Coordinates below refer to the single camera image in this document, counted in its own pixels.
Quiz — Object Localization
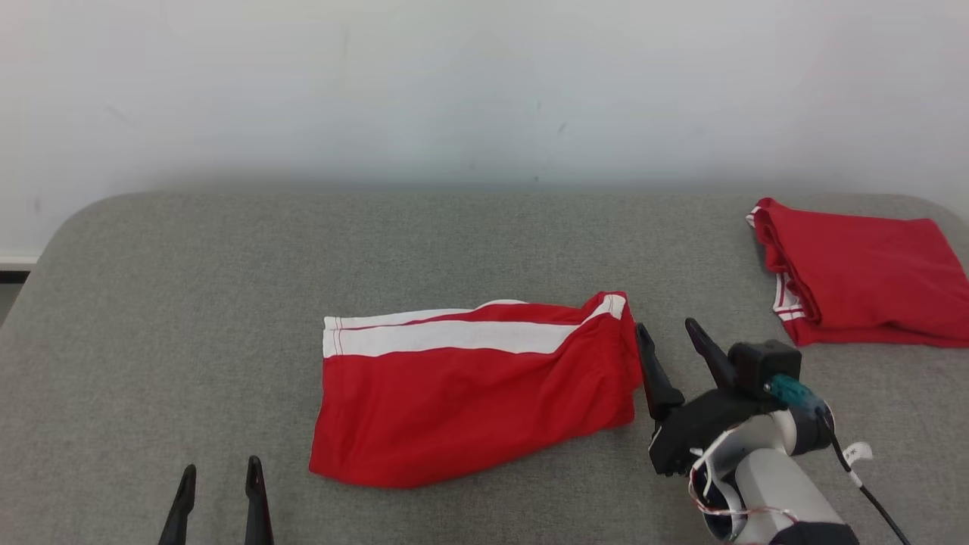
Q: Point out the red shorts with white stripe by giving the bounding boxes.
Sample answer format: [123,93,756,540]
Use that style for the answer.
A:
[309,291,644,489]

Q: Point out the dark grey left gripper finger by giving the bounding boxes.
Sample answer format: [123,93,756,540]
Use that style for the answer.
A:
[244,455,275,545]
[157,464,198,545]

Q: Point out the teal cable connector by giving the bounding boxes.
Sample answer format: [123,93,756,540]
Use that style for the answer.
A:
[765,375,826,417]

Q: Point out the red jersey with black lettering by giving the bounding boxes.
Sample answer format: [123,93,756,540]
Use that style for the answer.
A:
[746,198,969,349]

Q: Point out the thin black cable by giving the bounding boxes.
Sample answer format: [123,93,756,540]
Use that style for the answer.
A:
[818,413,913,545]

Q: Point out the thin red white wires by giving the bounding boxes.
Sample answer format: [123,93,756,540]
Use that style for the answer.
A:
[687,447,799,531]

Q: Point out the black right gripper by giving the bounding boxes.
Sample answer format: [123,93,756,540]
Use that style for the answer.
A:
[634,318,788,478]

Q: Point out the white wall baseboard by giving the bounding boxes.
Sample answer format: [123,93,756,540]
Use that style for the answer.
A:
[0,254,39,285]

